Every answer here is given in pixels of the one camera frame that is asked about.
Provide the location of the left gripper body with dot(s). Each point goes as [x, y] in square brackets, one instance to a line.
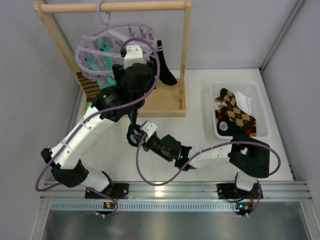
[116, 70]

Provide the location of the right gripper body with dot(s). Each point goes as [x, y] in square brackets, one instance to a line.
[139, 137]

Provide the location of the purple round clip hanger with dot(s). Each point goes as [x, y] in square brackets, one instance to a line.
[99, 51]

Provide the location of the brown argyle sock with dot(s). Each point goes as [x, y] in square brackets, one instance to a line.
[235, 110]

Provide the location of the black sock grey blue marks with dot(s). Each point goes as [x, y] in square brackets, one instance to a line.
[134, 132]

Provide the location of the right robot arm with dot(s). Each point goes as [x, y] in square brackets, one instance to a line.
[251, 157]

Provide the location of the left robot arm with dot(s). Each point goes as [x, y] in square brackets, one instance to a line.
[106, 109]

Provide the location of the thin black sock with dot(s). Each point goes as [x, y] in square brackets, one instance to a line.
[166, 76]

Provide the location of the teal patterned sock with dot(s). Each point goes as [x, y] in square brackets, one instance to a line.
[100, 63]

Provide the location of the brown cream striped sock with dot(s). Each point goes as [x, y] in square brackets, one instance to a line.
[90, 88]

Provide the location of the black sock white stripes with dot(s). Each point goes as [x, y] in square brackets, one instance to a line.
[226, 128]

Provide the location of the brown striped sock in basket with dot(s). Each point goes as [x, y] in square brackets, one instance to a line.
[219, 103]

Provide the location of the white sock in basket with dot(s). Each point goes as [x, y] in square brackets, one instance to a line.
[243, 102]

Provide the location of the white plastic basket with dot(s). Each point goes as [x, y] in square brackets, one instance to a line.
[257, 105]

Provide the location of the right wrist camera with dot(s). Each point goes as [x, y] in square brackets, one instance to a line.
[148, 128]

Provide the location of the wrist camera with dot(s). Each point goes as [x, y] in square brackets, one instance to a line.
[148, 128]
[133, 55]

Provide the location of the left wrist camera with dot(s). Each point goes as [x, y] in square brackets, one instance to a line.
[133, 55]

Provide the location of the wooden hanger rack frame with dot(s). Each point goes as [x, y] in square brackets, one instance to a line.
[165, 101]

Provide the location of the aluminium mounting rail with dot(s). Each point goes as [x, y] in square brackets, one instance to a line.
[137, 196]

